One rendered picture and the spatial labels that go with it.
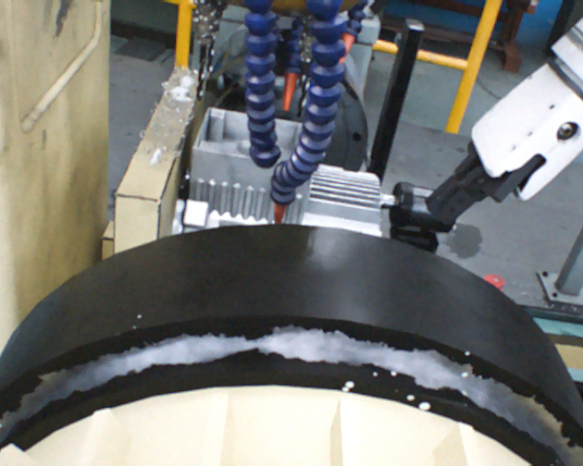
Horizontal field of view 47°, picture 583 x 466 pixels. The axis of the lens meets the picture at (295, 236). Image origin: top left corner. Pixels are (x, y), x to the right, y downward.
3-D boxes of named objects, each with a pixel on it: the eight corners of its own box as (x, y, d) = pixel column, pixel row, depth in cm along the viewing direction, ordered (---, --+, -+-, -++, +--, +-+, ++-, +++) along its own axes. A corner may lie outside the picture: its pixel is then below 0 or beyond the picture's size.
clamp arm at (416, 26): (353, 215, 89) (403, 24, 75) (352, 203, 92) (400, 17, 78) (379, 219, 89) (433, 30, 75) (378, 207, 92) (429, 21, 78)
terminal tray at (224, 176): (186, 212, 69) (192, 149, 65) (203, 163, 78) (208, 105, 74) (302, 230, 70) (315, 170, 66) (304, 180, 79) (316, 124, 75)
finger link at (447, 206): (505, 195, 63) (452, 240, 66) (497, 177, 65) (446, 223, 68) (482, 175, 61) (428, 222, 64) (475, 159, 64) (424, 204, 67)
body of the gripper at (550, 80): (636, 128, 57) (529, 214, 62) (593, 83, 65) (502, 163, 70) (579, 73, 54) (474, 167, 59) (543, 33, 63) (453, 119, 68)
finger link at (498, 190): (523, 202, 58) (480, 204, 63) (559, 128, 60) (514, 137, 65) (514, 194, 58) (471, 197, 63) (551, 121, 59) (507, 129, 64)
